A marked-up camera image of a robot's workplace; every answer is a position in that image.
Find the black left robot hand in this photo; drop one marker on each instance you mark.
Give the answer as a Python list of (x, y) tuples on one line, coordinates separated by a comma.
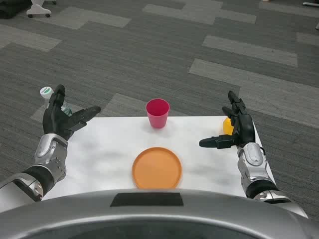
[(53, 122)]

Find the white table leg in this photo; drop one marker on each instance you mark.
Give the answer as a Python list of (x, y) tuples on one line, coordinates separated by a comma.
[(317, 25)]

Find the pink plastic cup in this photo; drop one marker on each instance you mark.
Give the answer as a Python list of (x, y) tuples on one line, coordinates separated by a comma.
[(158, 118)]

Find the clear bottle with green-white cap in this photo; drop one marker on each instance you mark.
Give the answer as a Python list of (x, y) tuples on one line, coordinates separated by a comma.
[(46, 90)]

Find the black floor object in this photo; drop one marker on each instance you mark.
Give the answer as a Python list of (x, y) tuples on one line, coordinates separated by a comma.
[(11, 8)]

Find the white furniture foot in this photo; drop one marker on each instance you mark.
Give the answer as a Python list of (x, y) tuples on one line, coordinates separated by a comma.
[(311, 2)]

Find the silver robot chest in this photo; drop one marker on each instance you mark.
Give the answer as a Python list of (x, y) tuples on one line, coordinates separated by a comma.
[(159, 219)]

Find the yellow lemon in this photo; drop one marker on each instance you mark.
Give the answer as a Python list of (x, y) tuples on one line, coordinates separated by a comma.
[(226, 127)]

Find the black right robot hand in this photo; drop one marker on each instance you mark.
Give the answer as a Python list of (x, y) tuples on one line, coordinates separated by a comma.
[(245, 127)]

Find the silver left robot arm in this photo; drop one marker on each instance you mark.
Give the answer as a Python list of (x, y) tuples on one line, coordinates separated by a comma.
[(47, 159)]

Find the orange round plate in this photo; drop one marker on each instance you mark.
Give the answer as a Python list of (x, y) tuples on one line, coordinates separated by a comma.
[(157, 168)]

